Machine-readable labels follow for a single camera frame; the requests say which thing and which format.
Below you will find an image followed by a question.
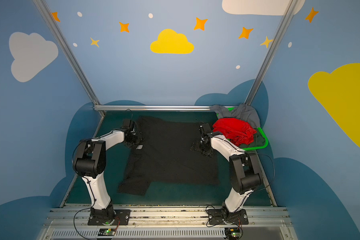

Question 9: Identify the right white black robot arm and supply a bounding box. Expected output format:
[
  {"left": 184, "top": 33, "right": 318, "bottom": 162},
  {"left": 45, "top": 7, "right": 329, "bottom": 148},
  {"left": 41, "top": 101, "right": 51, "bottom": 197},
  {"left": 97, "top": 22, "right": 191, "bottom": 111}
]
[{"left": 191, "top": 124, "right": 263, "bottom": 220}]

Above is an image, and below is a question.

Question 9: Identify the right aluminium frame post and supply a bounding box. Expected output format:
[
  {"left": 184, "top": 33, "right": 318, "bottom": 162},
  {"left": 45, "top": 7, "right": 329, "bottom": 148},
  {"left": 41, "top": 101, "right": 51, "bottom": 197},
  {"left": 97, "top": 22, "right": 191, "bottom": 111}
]
[{"left": 245, "top": 0, "right": 299, "bottom": 105}]

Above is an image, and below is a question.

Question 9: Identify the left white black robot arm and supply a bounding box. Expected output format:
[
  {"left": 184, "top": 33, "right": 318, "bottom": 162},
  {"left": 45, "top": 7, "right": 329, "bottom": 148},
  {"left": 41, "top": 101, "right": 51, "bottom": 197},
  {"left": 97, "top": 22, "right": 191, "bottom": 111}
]
[{"left": 72, "top": 124, "right": 143, "bottom": 226}]

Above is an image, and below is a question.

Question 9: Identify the back aluminium frame rail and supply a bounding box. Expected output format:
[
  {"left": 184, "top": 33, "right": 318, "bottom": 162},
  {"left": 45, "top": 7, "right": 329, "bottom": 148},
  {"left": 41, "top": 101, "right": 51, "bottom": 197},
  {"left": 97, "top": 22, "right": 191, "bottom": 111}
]
[{"left": 94, "top": 105, "right": 211, "bottom": 112}]

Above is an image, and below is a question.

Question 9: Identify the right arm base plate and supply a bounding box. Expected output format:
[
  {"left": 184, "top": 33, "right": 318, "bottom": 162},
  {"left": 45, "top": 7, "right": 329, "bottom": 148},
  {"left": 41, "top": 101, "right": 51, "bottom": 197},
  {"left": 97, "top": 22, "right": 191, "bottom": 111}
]
[{"left": 206, "top": 209, "right": 249, "bottom": 227}]

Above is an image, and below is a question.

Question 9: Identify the green plastic basket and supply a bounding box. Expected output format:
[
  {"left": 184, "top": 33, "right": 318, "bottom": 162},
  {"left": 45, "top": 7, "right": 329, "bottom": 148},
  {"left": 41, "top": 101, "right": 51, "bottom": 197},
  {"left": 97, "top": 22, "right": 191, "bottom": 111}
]
[{"left": 210, "top": 104, "right": 268, "bottom": 150}]

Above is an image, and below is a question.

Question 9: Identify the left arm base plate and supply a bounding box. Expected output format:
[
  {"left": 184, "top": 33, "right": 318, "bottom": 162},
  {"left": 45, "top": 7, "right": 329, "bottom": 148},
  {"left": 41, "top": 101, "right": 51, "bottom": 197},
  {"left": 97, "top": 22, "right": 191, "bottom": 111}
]
[{"left": 88, "top": 209, "right": 131, "bottom": 226}]

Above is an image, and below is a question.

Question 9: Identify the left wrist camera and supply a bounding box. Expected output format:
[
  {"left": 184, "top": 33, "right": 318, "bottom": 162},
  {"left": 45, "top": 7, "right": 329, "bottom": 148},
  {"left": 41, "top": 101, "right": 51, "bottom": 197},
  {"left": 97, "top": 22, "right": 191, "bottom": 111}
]
[{"left": 121, "top": 119, "right": 135, "bottom": 130}]

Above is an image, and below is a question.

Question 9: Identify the controller board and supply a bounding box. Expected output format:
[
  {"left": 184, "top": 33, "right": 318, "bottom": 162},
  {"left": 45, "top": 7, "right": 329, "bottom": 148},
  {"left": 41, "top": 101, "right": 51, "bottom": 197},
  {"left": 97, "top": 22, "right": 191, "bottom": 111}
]
[
  {"left": 98, "top": 228, "right": 117, "bottom": 237},
  {"left": 224, "top": 228, "right": 243, "bottom": 240}
]

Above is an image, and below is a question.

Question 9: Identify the red t shirt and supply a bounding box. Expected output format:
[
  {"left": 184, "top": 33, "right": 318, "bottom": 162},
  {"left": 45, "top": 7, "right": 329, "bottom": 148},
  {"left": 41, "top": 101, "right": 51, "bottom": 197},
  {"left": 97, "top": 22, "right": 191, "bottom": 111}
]
[{"left": 213, "top": 118, "right": 257, "bottom": 147}]

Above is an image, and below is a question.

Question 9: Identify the left controller board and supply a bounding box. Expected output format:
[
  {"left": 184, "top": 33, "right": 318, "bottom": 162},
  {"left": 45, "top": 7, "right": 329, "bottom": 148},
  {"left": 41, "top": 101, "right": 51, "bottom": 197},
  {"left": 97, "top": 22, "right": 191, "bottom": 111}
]
[{"left": 98, "top": 228, "right": 117, "bottom": 237}]

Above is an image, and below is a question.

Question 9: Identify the grey t shirt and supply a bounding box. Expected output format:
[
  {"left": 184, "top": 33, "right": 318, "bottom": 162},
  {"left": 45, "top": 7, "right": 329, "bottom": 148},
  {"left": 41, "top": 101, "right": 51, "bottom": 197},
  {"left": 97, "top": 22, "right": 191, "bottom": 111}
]
[{"left": 209, "top": 104, "right": 261, "bottom": 129}]

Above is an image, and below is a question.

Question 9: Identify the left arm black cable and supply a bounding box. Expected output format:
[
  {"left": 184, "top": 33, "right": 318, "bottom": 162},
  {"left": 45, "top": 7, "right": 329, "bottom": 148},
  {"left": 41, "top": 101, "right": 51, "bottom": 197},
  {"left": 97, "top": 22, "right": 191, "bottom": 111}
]
[{"left": 71, "top": 108, "right": 139, "bottom": 240}]

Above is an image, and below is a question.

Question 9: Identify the aluminium frame post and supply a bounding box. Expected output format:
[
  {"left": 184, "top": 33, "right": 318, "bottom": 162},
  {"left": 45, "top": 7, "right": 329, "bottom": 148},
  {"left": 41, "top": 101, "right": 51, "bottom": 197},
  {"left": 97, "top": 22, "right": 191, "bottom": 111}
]
[
  {"left": 245, "top": 0, "right": 299, "bottom": 105},
  {"left": 33, "top": 0, "right": 101, "bottom": 105}
]

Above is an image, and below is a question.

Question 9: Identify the dark green t shirt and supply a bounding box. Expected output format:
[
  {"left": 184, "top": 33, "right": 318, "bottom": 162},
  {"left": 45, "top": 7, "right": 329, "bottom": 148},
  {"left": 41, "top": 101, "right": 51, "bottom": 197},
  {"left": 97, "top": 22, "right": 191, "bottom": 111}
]
[{"left": 240, "top": 133, "right": 266, "bottom": 149}]

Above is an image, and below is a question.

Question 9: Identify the front aluminium rail bed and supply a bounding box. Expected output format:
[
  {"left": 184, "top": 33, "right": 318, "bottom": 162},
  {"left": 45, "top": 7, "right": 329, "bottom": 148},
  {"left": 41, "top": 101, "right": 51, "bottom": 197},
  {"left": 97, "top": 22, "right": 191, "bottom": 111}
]
[{"left": 37, "top": 205, "right": 298, "bottom": 240}]

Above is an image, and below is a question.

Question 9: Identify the black t shirt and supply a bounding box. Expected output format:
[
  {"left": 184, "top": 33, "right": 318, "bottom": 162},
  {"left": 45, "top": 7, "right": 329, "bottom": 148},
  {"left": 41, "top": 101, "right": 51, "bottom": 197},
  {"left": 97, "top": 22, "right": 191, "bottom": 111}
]
[{"left": 118, "top": 116, "right": 220, "bottom": 196}]

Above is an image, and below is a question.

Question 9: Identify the left aluminium frame post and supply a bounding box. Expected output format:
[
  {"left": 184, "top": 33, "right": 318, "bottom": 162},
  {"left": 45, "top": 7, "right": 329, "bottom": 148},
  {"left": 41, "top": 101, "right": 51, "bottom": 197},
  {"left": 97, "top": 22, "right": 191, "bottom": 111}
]
[{"left": 33, "top": 0, "right": 101, "bottom": 105}]

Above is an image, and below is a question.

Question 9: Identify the right controller board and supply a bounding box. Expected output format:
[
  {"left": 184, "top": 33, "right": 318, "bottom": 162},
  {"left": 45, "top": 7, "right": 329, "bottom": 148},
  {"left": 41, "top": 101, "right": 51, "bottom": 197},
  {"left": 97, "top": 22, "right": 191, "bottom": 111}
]
[{"left": 224, "top": 228, "right": 243, "bottom": 240}]

